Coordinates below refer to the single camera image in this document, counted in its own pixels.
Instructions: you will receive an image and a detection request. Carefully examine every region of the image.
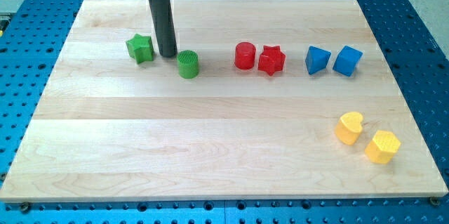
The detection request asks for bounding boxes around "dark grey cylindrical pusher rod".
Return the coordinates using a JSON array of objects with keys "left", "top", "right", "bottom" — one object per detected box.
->
[{"left": 148, "top": 0, "right": 177, "bottom": 58}]

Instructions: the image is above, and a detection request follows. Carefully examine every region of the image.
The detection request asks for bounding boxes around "blue perforated table plate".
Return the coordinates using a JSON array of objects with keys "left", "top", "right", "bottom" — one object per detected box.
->
[{"left": 1, "top": 0, "right": 448, "bottom": 223}]

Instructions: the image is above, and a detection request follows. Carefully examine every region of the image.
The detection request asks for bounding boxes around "blue cube block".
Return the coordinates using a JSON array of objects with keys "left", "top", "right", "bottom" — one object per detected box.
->
[{"left": 333, "top": 46, "right": 363, "bottom": 77}]

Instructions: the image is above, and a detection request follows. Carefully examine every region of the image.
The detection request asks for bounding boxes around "red cylinder block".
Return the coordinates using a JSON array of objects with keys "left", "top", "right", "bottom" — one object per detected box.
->
[{"left": 234, "top": 41, "right": 256, "bottom": 70}]

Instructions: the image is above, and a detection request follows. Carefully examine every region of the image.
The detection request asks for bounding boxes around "yellow hexagon block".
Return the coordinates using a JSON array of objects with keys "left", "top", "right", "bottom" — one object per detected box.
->
[{"left": 365, "top": 130, "right": 401, "bottom": 164}]

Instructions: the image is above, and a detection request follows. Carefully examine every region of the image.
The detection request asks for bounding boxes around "green cylinder block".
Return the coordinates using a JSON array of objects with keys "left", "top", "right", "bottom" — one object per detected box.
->
[{"left": 177, "top": 50, "right": 199, "bottom": 79}]

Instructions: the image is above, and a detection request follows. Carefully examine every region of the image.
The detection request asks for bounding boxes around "red star block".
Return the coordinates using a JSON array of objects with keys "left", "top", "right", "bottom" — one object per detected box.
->
[{"left": 257, "top": 45, "right": 286, "bottom": 76}]

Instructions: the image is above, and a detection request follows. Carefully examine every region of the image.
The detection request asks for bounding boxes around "light wooden board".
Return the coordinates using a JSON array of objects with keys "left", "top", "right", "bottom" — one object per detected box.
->
[{"left": 1, "top": 0, "right": 448, "bottom": 202}]

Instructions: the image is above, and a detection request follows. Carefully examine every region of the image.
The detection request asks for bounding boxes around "green star block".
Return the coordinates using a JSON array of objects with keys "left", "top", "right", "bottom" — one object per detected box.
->
[{"left": 126, "top": 34, "right": 154, "bottom": 65}]

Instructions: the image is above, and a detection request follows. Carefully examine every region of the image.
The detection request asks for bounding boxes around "yellow heart block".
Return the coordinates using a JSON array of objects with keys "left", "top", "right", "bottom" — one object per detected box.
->
[{"left": 334, "top": 112, "right": 363, "bottom": 145}]

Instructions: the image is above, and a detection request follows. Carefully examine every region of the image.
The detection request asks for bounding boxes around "blue triangle block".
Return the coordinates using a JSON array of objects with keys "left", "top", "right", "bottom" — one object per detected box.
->
[{"left": 305, "top": 46, "right": 331, "bottom": 75}]

